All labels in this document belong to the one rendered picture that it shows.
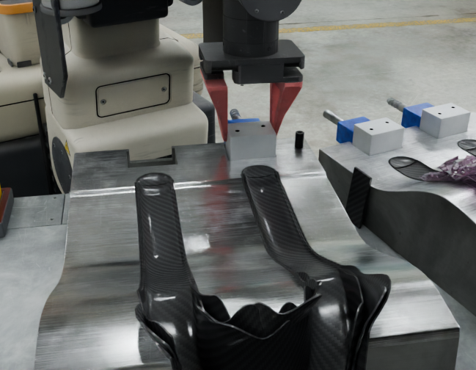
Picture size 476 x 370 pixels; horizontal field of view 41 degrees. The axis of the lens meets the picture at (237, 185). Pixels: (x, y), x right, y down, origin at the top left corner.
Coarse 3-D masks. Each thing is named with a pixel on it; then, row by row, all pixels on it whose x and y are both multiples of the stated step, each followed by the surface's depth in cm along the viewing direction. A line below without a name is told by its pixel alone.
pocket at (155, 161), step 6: (174, 150) 71; (174, 156) 72; (132, 162) 71; (138, 162) 71; (144, 162) 72; (150, 162) 72; (156, 162) 72; (162, 162) 72; (168, 162) 72; (174, 162) 72
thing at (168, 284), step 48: (144, 192) 64; (144, 240) 57; (288, 240) 58; (144, 288) 45; (192, 288) 41; (336, 288) 46; (384, 288) 40; (192, 336) 43; (240, 336) 38; (288, 336) 39; (336, 336) 44
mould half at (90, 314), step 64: (128, 192) 63; (192, 192) 63; (320, 192) 64; (128, 256) 55; (192, 256) 54; (256, 256) 54; (384, 256) 50; (64, 320) 40; (128, 320) 40; (384, 320) 40; (448, 320) 41
